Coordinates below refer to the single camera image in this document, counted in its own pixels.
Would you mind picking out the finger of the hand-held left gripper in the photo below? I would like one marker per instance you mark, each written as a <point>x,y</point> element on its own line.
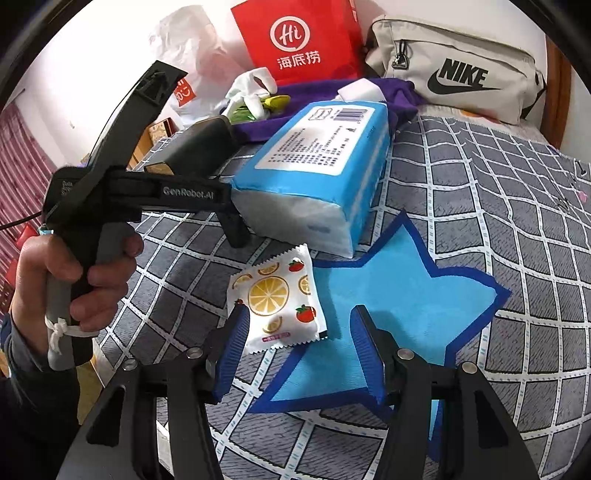
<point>238,230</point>

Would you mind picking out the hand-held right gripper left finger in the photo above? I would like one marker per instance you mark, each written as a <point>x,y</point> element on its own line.
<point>233,350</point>

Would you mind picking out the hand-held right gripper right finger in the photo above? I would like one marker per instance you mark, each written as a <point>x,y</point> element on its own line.
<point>367,355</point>

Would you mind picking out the fruit print wipe packet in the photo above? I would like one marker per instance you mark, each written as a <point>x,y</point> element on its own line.
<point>277,295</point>

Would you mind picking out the blue tissue pack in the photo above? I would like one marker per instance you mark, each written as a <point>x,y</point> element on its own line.
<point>323,152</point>

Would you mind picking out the yellow pouch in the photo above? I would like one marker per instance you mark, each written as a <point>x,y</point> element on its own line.
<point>277,101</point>

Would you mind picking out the white cloth glove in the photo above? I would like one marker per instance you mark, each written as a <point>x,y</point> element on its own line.
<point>249,83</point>

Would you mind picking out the white sponge block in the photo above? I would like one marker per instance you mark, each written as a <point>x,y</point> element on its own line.
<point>364,90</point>

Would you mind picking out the person's left forearm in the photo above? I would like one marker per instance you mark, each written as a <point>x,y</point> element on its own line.
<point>27,392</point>

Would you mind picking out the person's left hand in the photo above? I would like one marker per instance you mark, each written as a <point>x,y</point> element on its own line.
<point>37,277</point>

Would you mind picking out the blue star mat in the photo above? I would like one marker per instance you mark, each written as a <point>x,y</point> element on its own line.
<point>392,300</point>

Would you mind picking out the brown cardboard box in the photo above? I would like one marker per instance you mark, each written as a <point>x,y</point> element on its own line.
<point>159,131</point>

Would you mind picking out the dark green tin box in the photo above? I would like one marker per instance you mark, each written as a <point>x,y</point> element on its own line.
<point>203,143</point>

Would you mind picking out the red striped curtain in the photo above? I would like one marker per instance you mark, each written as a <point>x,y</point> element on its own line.
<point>23,161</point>

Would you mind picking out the white plastic shopping bag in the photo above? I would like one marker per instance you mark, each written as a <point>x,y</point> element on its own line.
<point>207,55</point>

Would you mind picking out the purple towel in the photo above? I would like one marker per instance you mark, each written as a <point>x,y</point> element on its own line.
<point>401,99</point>

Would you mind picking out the red paper bag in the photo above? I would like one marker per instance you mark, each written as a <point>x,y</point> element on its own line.
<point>314,27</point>

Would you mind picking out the grey checked bedsheet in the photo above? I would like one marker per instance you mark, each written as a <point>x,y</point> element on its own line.
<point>508,184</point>

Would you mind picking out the grey waist bag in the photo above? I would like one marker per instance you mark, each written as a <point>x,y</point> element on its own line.
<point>415,46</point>

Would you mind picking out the wooden bed frame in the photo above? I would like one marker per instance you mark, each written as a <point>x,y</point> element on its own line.
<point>556,92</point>

